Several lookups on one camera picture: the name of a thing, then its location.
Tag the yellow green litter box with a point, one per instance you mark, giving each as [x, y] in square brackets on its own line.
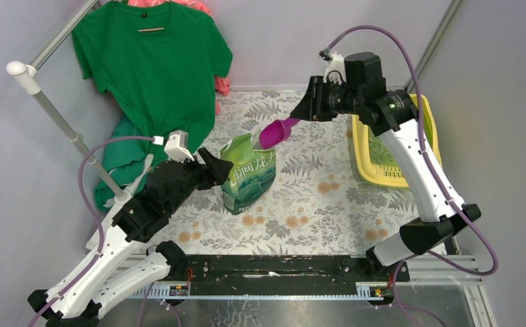
[375, 162]

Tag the white clothes rack pole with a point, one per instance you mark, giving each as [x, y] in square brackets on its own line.
[24, 75]

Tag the floral patterned mat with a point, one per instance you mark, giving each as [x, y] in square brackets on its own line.
[318, 204]

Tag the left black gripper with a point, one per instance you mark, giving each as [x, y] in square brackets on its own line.
[218, 169]

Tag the magenta plastic scoop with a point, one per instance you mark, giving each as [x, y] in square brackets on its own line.
[277, 132]

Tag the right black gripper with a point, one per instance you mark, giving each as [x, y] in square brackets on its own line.
[311, 107]

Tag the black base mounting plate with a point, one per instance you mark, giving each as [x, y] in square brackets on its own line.
[270, 273]

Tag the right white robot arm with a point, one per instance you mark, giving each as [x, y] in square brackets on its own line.
[442, 211]

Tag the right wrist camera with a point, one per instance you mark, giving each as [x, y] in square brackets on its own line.
[335, 69]

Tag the dark green folded cloth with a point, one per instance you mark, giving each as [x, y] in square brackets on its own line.
[124, 161]

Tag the green t-shirt on hanger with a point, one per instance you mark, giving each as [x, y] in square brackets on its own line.
[163, 81]

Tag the green cat litter bag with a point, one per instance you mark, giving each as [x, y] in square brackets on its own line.
[253, 172]

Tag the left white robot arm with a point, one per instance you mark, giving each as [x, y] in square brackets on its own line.
[84, 296]

